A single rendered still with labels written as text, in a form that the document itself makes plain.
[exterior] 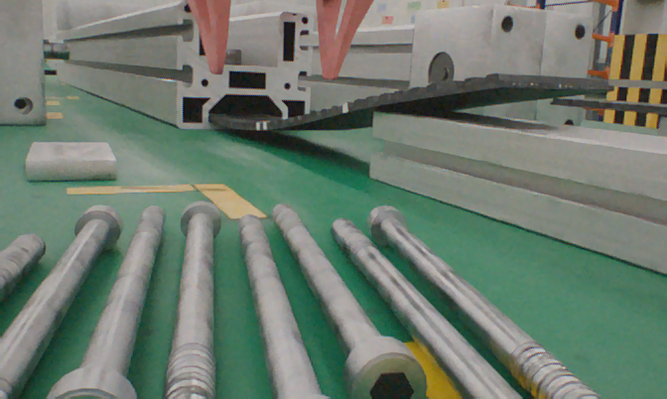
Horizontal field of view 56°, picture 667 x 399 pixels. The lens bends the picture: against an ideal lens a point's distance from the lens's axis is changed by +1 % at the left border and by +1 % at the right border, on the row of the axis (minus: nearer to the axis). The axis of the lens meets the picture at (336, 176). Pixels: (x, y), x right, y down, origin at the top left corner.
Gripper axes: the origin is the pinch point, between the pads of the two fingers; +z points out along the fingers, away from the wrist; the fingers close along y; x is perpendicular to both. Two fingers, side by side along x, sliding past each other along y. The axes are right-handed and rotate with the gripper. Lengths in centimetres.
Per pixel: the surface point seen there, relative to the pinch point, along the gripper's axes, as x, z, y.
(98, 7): -62, -7, 1
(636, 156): 27.2, 1.9, 2.1
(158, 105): -10.3, 3.5, 4.9
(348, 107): 13.9, 1.8, 2.6
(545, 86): 23.0, 0.4, 0.9
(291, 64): -5.0, -0.1, -3.4
